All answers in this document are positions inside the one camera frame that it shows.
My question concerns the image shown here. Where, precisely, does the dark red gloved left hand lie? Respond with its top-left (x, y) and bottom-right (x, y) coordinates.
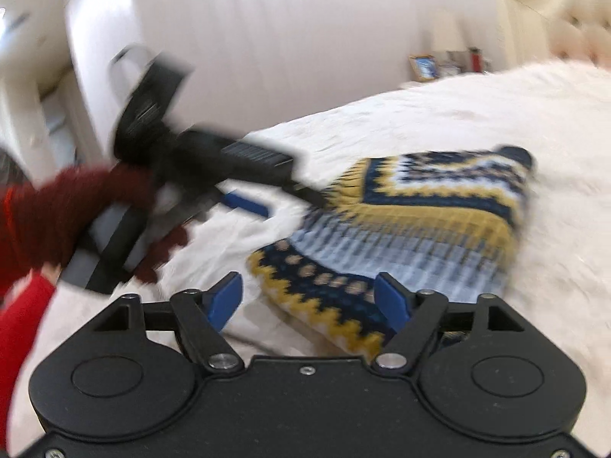
top-left (4, 163), bottom-right (193, 284)

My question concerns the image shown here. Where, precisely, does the red bottle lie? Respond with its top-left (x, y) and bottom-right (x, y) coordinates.
top-left (469, 47), bottom-right (485, 73)

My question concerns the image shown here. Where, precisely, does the white table lamp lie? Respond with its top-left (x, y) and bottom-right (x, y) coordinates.
top-left (431, 10), bottom-right (467, 63)

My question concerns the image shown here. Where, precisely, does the red sleeve forearm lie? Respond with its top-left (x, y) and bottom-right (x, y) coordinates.
top-left (0, 185), bottom-right (58, 449)

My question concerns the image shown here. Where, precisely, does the cream tufted headboard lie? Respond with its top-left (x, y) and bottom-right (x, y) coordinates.
top-left (495, 0), bottom-right (611, 69)

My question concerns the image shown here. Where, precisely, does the patterned navy yellow knit sweater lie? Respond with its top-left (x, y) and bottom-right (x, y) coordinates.
top-left (247, 146), bottom-right (534, 358)

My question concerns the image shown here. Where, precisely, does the gold framed photo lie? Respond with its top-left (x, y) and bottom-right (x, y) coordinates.
top-left (409, 55), bottom-right (439, 83)

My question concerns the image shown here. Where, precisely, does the cream bedspread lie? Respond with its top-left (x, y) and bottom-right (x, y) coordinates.
top-left (8, 59), bottom-right (611, 449)

